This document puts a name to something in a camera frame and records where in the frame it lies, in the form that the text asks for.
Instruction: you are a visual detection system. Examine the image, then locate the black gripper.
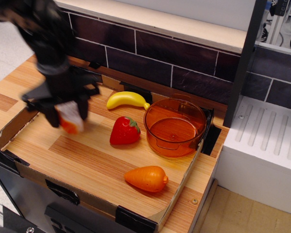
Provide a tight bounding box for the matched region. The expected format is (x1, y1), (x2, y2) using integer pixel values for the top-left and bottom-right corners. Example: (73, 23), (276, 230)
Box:
(21, 65), (101, 128)

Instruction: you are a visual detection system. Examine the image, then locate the orange white toy sushi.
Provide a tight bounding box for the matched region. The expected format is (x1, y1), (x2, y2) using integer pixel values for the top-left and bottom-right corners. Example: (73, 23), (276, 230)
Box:
(55, 101), (84, 134)

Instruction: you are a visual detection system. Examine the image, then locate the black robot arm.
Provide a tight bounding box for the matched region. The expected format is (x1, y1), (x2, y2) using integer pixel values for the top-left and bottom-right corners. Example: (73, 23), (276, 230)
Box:
(0, 0), (99, 134)

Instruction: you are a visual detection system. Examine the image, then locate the cardboard fence with black tape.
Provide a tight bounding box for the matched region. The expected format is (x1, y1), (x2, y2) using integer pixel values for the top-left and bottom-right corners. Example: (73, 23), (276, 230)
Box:
(0, 65), (222, 232)

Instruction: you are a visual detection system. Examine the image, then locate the transparent orange plastic pot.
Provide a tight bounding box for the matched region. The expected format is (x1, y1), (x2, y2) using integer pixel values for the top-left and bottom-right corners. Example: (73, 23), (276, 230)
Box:
(144, 98), (207, 158)

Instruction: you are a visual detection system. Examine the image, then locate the yellow toy banana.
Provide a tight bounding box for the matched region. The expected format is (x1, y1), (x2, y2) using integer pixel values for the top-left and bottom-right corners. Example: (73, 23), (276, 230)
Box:
(106, 91), (150, 110)

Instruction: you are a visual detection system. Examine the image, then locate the red toy strawberry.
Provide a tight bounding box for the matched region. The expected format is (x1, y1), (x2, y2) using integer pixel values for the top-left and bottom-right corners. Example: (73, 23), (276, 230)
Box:
(110, 116), (141, 145)

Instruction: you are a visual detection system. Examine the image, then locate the orange toy carrot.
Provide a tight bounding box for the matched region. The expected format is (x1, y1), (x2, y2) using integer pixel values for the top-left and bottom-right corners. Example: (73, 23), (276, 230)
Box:
(124, 166), (169, 193)

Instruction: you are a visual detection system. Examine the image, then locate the dark tiled backsplash panel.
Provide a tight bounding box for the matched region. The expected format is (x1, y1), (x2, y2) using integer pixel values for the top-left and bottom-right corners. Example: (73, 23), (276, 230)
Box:
(63, 10), (291, 109)

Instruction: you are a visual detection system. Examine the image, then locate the light wooden shelf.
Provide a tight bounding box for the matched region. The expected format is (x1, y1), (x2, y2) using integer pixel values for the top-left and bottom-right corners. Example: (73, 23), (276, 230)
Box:
(56, 0), (247, 53)

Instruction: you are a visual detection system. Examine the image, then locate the white toy sink drainboard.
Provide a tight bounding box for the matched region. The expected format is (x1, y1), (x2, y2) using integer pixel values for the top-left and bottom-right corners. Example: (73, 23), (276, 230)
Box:
(215, 97), (291, 214)

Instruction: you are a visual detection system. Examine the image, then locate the dark grey vertical post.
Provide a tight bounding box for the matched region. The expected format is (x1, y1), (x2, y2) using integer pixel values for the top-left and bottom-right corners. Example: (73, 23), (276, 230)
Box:
(223, 0), (267, 128)

